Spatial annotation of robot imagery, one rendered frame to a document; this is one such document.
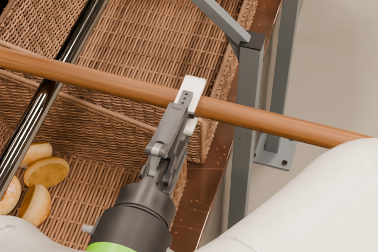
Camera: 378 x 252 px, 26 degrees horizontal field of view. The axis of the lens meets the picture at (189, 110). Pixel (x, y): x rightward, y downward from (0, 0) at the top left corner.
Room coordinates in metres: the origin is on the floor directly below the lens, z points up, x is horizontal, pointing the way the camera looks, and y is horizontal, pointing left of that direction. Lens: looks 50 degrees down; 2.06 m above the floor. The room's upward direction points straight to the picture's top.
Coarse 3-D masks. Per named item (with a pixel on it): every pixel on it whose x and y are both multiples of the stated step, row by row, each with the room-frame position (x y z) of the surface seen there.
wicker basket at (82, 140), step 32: (0, 96) 1.13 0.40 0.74; (32, 96) 1.10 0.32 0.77; (64, 96) 1.08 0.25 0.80; (0, 128) 1.10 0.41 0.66; (64, 128) 1.09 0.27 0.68; (96, 128) 1.06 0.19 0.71; (128, 128) 1.05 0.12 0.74; (96, 160) 1.07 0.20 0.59; (128, 160) 1.05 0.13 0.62; (64, 192) 0.99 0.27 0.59; (96, 192) 0.99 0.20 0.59; (64, 224) 0.91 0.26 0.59
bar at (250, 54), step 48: (96, 0) 0.96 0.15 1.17; (192, 0) 1.11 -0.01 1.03; (288, 0) 1.53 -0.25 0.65; (240, 48) 1.08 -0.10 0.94; (288, 48) 1.53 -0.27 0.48; (48, 96) 0.76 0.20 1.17; (240, 96) 1.07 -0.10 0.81; (240, 144) 1.07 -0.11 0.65; (288, 144) 1.56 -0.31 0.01; (0, 192) 0.60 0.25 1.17; (240, 192) 1.07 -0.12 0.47
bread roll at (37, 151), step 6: (36, 144) 1.07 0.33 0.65; (42, 144) 1.07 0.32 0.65; (48, 144) 1.08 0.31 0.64; (30, 150) 1.05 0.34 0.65; (36, 150) 1.06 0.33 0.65; (42, 150) 1.06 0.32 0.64; (48, 150) 1.07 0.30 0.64; (30, 156) 1.05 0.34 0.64; (36, 156) 1.05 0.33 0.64; (42, 156) 1.05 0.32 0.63; (48, 156) 1.06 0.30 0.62; (24, 162) 1.04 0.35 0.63; (30, 162) 1.04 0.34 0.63
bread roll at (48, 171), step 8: (40, 160) 1.03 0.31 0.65; (48, 160) 1.03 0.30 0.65; (56, 160) 1.03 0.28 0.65; (64, 160) 1.04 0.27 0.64; (32, 168) 1.01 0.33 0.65; (40, 168) 1.01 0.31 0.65; (48, 168) 1.01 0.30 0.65; (56, 168) 1.01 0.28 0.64; (64, 168) 1.02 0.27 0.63; (24, 176) 1.00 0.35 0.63; (32, 176) 0.99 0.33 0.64; (40, 176) 1.00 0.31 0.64; (48, 176) 1.00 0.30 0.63; (56, 176) 1.00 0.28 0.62; (64, 176) 1.01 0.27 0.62; (32, 184) 0.98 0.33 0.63; (48, 184) 0.99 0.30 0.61
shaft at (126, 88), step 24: (0, 48) 0.82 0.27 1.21; (24, 72) 0.79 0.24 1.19; (48, 72) 0.78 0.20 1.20; (72, 72) 0.77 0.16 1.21; (96, 72) 0.77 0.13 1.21; (120, 96) 0.74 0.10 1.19; (144, 96) 0.74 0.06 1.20; (168, 96) 0.73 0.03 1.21; (216, 120) 0.70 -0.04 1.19; (240, 120) 0.69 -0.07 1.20; (264, 120) 0.69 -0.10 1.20; (288, 120) 0.69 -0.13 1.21; (312, 144) 0.66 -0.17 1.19; (336, 144) 0.65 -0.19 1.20
